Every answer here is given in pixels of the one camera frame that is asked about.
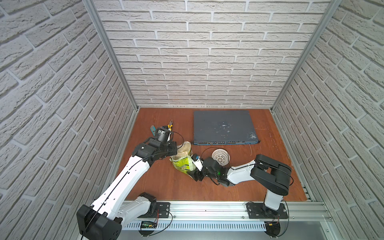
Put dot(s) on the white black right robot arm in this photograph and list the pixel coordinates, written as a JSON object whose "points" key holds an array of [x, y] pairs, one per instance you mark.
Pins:
{"points": [[275, 176]]}

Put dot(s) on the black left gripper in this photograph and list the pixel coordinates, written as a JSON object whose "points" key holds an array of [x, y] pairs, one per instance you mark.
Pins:
{"points": [[173, 144]]}

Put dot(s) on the right black round connector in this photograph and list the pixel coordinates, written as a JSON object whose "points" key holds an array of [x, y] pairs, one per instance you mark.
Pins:
{"points": [[273, 229]]}

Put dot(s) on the teal utility knife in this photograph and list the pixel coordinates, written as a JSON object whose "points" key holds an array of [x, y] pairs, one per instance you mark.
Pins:
{"points": [[153, 129]]}

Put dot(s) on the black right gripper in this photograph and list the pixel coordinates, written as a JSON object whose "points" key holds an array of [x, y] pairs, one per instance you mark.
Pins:
{"points": [[199, 173]]}

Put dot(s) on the aluminium front rail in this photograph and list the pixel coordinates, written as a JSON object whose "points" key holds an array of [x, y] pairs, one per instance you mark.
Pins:
{"points": [[232, 211]]}

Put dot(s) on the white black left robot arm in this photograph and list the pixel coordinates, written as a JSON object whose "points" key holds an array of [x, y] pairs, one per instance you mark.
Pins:
{"points": [[104, 219]]}

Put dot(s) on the green oats bag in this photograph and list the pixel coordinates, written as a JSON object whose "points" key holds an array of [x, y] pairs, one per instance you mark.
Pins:
{"points": [[182, 161]]}

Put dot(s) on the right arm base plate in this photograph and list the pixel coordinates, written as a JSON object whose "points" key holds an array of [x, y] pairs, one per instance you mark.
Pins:
{"points": [[260, 211]]}

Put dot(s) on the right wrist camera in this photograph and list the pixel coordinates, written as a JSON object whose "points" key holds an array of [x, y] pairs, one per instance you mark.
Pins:
{"points": [[198, 161]]}

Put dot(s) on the aluminium right corner post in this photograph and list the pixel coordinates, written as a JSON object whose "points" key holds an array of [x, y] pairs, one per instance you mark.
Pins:
{"points": [[321, 26]]}

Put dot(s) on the aluminium left corner post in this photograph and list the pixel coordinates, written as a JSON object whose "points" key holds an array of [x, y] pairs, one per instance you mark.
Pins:
{"points": [[98, 23]]}

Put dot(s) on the left small circuit board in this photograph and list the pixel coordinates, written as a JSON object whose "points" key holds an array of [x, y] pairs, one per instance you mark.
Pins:
{"points": [[148, 225]]}

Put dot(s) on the white slotted cable duct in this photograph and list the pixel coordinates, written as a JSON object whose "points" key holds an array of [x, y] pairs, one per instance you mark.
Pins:
{"points": [[226, 226]]}

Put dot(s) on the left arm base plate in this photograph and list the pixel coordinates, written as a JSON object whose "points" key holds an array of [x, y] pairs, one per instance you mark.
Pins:
{"points": [[159, 210]]}

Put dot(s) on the yellow black pliers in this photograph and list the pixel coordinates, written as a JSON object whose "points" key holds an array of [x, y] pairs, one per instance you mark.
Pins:
{"points": [[170, 125]]}

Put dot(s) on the dark grey network switch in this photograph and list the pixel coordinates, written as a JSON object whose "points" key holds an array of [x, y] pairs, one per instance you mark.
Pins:
{"points": [[231, 127]]}

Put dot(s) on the aluminium corner post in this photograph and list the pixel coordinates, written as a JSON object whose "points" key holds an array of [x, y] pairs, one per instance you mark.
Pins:
{"points": [[321, 26], [98, 23]]}

